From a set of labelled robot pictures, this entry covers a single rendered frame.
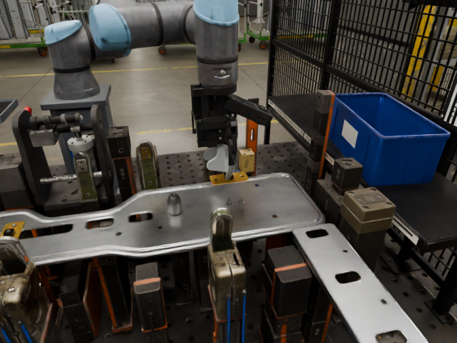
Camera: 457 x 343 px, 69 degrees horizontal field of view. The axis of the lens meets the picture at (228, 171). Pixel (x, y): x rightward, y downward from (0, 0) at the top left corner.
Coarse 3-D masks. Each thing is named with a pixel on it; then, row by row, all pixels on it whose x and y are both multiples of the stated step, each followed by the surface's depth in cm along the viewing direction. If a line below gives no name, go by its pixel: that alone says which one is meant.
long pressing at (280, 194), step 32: (160, 192) 83; (192, 192) 83; (224, 192) 83; (256, 192) 83; (288, 192) 83; (0, 224) 72; (32, 224) 72; (64, 224) 72; (128, 224) 72; (160, 224) 72; (192, 224) 72; (256, 224) 72; (288, 224) 72; (320, 224) 73; (32, 256) 64; (64, 256) 64; (96, 256) 65; (128, 256) 65
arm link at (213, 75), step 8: (200, 64) 59; (208, 64) 58; (216, 64) 65; (224, 64) 58; (232, 64) 59; (200, 72) 60; (208, 72) 59; (216, 72) 59; (224, 72) 58; (232, 72) 60; (200, 80) 61; (208, 80) 60; (216, 80) 59; (224, 80) 60; (232, 80) 60
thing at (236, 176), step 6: (222, 174) 76; (234, 174) 76; (240, 174) 76; (246, 174) 76; (216, 180) 74; (222, 180) 74; (228, 180) 74; (234, 180) 74; (240, 180) 74; (246, 180) 74
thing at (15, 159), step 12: (0, 156) 83; (12, 156) 82; (0, 168) 77; (12, 168) 78; (0, 180) 78; (12, 180) 79; (24, 180) 81; (0, 192) 80; (12, 192) 81; (24, 192) 81; (12, 204) 82; (24, 204) 83; (48, 228) 96; (60, 264) 99; (48, 276) 96; (60, 276) 97
